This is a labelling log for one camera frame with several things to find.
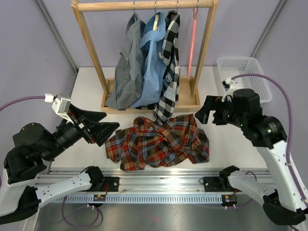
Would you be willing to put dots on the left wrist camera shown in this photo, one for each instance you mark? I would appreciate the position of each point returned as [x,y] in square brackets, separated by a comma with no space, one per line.
[60,106]

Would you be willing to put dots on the grey shirt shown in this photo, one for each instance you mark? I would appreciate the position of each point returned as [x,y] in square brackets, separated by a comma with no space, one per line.
[128,82]

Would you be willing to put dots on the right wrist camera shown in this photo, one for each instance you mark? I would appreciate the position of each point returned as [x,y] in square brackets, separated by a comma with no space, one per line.
[232,86]

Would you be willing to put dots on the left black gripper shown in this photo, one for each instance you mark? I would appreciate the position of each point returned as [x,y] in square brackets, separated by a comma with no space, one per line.
[100,132]

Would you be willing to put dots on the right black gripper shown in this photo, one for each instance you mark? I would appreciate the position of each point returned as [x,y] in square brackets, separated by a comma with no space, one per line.
[213,103]

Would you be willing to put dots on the pink hanger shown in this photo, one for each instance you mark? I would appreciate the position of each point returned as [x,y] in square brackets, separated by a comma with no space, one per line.
[192,43]

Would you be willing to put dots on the white slotted cable duct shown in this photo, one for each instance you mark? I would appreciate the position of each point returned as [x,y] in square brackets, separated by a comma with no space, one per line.
[146,199]

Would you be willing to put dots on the wooden clothes rack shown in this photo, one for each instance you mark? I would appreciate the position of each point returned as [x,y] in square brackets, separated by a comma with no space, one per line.
[188,96]

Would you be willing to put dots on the red plaid shirt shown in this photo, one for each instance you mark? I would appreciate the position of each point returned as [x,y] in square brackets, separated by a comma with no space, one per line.
[148,143]

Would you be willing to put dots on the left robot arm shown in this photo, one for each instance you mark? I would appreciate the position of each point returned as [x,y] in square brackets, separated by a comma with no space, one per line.
[33,146]

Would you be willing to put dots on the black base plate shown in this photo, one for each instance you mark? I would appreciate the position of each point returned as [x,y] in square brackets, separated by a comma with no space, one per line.
[110,183]
[217,184]

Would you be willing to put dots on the wooden hanger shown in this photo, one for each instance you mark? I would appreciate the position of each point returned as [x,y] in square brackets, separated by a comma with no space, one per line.
[156,18]

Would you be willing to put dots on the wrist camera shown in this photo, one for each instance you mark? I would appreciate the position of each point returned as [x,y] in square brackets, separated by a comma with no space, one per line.
[232,86]
[60,106]

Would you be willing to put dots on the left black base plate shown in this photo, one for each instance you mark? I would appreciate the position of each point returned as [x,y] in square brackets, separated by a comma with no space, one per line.
[110,183]

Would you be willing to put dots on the white plastic basket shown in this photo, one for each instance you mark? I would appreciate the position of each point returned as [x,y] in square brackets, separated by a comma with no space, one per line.
[230,66]

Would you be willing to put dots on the black white checked shirt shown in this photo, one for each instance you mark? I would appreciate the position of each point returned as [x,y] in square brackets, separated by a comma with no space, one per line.
[169,54]

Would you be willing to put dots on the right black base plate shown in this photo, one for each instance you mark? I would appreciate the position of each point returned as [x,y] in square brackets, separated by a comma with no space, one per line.
[217,184]

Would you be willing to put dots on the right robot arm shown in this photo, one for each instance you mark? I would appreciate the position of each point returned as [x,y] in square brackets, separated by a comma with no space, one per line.
[283,204]

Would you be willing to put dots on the aluminium rail frame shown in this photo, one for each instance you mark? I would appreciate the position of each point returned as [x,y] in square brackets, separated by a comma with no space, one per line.
[185,178]

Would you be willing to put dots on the light blue shirt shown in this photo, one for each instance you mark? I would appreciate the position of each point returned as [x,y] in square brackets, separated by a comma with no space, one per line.
[154,68]

